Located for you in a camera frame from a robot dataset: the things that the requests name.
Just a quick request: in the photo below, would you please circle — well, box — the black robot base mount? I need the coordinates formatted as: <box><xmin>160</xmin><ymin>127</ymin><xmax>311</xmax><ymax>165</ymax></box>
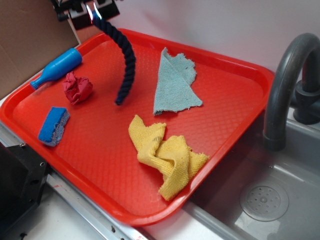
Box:
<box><xmin>0</xmin><ymin>144</ymin><xmax>49</xmax><ymax>234</ymax></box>

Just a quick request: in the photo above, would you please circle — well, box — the dark grey faucet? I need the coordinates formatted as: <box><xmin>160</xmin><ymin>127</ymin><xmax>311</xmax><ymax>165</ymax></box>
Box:
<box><xmin>263</xmin><ymin>33</ymin><xmax>320</xmax><ymax>151</ymax></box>

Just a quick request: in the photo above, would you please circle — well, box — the teal cloth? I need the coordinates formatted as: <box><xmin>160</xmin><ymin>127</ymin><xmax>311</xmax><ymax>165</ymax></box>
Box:
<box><xmin>153</xmin><ymin>47</ymin><xmax>203</xmax><ymax>116</ymax></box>

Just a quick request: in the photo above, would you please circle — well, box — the blue sponge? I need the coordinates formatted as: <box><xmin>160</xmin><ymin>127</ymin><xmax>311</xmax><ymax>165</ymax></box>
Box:
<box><xmin>38</xmin><ymin>107</ymin><xmax>70</xmax><ymax>147</ymax></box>

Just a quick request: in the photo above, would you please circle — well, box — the dark blue rope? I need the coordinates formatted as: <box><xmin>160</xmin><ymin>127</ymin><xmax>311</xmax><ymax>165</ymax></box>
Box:
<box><xmin>92</xmin><ymin>18</ymin><xmax>137</xmax><ymax>106</ymax></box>

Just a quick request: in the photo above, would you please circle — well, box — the red plastic tray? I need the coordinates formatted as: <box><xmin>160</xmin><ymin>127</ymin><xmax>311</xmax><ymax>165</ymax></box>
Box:
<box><xmin>0</xmin><ymin>30</ymin><xmax>274</xmax><ymax>226</ymax></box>

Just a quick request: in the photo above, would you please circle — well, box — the brown cardboard box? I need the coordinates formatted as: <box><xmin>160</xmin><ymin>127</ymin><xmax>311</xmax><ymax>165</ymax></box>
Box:
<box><xmin>0</xmin><ymin>0</ymin><xmax>79</xmax><ymax>98</ymax></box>

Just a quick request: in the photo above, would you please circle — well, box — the blue plastic bottle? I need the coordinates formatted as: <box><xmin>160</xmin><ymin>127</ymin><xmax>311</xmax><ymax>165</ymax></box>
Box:
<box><xmin>30</xmin><ymin>48</ymin><xmax>83</xmax><ymax>90</ymax></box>

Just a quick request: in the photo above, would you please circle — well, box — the grey sink basin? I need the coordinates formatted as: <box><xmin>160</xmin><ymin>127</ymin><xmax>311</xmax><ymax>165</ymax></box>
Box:
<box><xmin>184</xmin><ymin>116</ymin><xmax>320</xmax><ymax>240</ymax></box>

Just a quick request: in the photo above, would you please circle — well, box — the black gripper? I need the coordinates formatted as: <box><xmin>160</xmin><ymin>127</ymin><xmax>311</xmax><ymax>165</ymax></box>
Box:
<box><xmin>51</xmin><ymin>0</ymin><xmax>120</xmax><ymax>30</ymax></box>

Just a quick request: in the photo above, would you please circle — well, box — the yellow cloth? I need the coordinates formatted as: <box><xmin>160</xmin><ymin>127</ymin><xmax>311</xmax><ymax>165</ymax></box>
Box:
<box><xmin>128</xmin><ymin>115</ymin><xmax>209</xmax><ymax>201</ymax></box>

